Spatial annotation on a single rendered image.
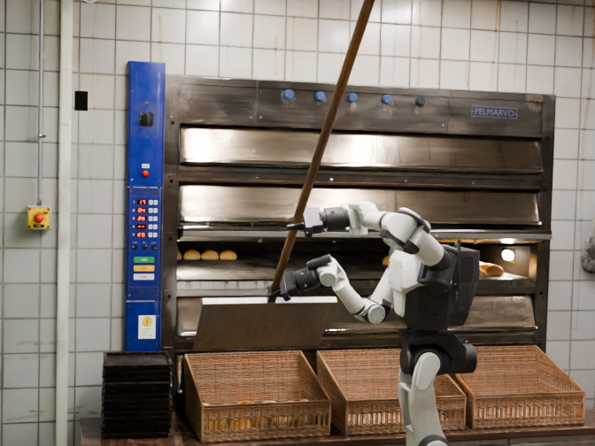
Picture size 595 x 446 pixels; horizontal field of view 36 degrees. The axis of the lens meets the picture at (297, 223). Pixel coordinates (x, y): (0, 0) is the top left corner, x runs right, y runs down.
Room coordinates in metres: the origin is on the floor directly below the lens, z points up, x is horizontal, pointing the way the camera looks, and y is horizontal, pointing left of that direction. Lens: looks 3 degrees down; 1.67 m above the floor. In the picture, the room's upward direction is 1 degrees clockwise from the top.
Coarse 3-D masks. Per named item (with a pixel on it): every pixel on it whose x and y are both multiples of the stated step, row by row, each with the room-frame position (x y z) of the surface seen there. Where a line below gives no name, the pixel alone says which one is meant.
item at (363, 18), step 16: (368, 0) 2.52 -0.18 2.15; (368, 16) 2.57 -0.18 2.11; (352, 48) 2.65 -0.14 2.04; (352, 64) 2.70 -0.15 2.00; (336, 96) 2.80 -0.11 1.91; (336, 112) 2.86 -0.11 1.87; (320, 144) 2.96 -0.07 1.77; (320, 160) 3.02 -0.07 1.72; (304, 192) 3.15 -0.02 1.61; (304, 208) 3.21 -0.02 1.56; (288, 240) 3.36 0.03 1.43; (288, 256) 3.43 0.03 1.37; (272, 288) 3.60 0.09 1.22
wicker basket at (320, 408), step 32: (256, 352) 4.20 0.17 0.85; (288, 352) 4.24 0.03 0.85; (192, 384) 3.91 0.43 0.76; (224, 384) 4.13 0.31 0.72; (256, 384) 4.16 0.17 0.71; (288, 384) 4.20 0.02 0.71; (320, 384) 3.95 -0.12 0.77; (192, 416) 3.90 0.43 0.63; (224, 416) 3.69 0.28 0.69; (256, 416) 3.73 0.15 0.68; (288, 416) 3.76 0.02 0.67; (320, 416) 3.81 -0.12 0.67
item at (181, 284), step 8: (184, 280) 4.18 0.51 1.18; (192, 280) 4.19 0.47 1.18; (200, 280) 4.20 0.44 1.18; (208, 280) 4.20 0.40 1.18; (216, 280) 4.21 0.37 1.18; (224, 280) 4.22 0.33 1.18; (232, 280) 4.23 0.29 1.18; (240, 280) 4.24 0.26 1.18; (248, 280) 4.24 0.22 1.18; (256, 280) 4.25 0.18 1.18; (264, 280) 4.26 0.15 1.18; (272, 280) 4.27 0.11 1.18; (352, 280) 4.36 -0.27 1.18; (360, 280) 4.37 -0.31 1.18; (368, 280) 4.37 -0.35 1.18; (376, 280) 4.38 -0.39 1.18; (480, 280) 4.52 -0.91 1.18; (488, 280) 4.53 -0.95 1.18; (496, 280) 4.54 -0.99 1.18; (504, 280) 4.55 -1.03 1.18; (512, 280) 4.56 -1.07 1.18; (520, 280) 4.57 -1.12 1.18; (528, 280) 4.58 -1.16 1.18; (176, 288) 4.14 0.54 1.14; (184, 288) 4.14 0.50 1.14; (192, 288) 4.15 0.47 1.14; (200, 288) 4.16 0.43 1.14; (208, 288) 4.17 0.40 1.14; (216, 288) 4.18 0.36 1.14; (224, 288) 4.19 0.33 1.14; (232, 288) 4.20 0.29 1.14; (240, 288) 4.21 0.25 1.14; (248, 288) 4.22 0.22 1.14; (256, 288) 4.23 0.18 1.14; (264, 288) 4.24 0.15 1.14; (280, 288) 4.26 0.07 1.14
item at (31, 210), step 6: (30, 210) 3.90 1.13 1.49; (36, 210) 3.91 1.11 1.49; (42, 210) 3.91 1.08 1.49; (48, 210) 3.92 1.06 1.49; (30, 216) 3.90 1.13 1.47; (48, 216) 3.92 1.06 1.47; (30, 222) 3.90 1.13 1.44; (42, 222) 3.91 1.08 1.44; (48, 222) 3.92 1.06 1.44; (30, 228) 3.90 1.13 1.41; (36, 228) 3.91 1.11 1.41; (42, 228) 3.92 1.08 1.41; (48, 228) 3.92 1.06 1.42
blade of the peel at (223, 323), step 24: (216, 312) 3.66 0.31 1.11; (240, 312) 3.69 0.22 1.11; (264, 312) 3.72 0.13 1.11; (288, 312) 3.74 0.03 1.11; (312, 312) 3.77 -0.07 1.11; (216, 336) 3.81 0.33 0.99; (240, 336) 3.84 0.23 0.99; (264, 336) 3.87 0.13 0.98; (288, 336) 3.90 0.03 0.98; (312, 336) 3.93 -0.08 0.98
